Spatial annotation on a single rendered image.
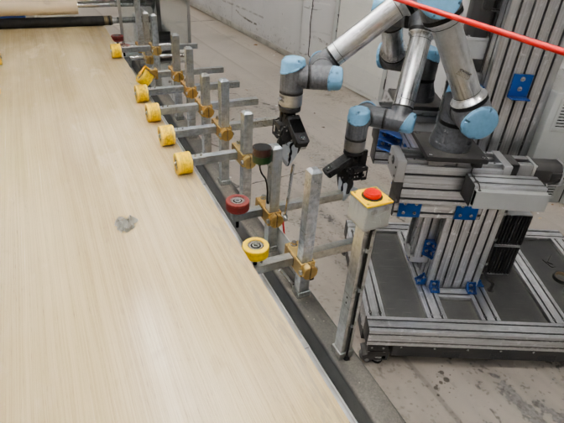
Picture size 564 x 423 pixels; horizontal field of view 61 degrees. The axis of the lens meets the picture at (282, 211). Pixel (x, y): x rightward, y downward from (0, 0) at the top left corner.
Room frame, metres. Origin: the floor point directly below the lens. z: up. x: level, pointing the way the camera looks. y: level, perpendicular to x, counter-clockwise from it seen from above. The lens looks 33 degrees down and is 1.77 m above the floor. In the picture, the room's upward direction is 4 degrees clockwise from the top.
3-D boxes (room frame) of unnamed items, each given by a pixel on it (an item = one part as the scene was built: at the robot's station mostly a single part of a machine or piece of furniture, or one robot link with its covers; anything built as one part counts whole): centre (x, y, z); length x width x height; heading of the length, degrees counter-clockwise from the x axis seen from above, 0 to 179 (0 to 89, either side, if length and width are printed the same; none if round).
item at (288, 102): (1.48, 0.00, 1.23); 0.08 x 0.08 x 0.05
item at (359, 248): (0.92, -0.20, 0.93); 0.05 x 0.05 x 0.45; 27
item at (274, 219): (1.40, 0.05, 0.85); 0.14 x 0.06 x 0.05; 27
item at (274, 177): (1.38, 0.03, 0.87); 0.04 x 0.04 x 0.48; 27
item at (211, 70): (2.56, 0.55, 0.95); 0.37 x 0.03 x 0.03; 117
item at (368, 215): (0.92, -0.20, 1.18); 0.07 x 0.07 x 0.08; 27
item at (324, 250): (1.21, -0.11, 0.82); 0.44 x 0.03 x 0.04; 117
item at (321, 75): (1.51, -0.10, 1.30); 0.11 x 0.11 x 0.08; 3
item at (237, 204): (1.36, 0.15, 0.85); 0.08 x 0.08 x 0.11
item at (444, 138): (1.65, -0.60, 1.09); 0.15 x 0.15 x 0.10
